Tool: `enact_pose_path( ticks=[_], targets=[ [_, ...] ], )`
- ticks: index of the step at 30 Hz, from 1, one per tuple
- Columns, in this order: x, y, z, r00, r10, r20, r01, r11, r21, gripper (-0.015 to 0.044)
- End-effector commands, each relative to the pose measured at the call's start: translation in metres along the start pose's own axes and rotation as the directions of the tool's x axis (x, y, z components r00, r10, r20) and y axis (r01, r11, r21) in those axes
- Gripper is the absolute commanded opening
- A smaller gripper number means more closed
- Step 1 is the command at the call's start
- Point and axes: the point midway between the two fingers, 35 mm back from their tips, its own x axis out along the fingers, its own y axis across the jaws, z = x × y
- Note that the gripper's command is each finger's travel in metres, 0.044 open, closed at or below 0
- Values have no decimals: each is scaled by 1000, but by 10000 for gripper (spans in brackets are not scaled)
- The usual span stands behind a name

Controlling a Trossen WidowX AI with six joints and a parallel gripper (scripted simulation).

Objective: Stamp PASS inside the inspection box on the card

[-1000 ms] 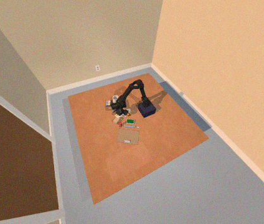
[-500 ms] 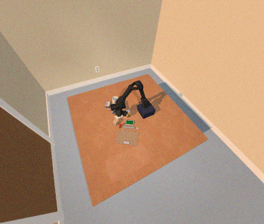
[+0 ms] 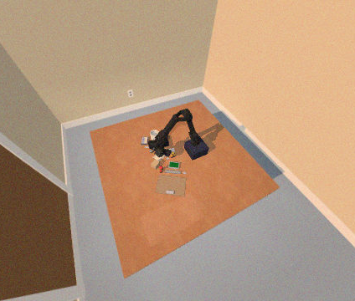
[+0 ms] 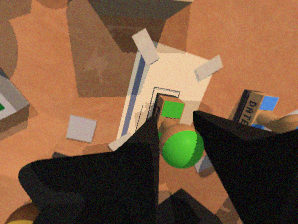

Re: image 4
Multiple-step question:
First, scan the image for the cream inspection card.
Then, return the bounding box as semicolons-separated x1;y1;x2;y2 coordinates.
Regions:
108;28;223;151

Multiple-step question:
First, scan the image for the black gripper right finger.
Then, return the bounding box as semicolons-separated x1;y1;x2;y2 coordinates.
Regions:
193;110;298;224

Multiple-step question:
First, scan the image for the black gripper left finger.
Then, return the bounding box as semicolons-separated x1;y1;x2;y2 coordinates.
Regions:
18;116;160;224

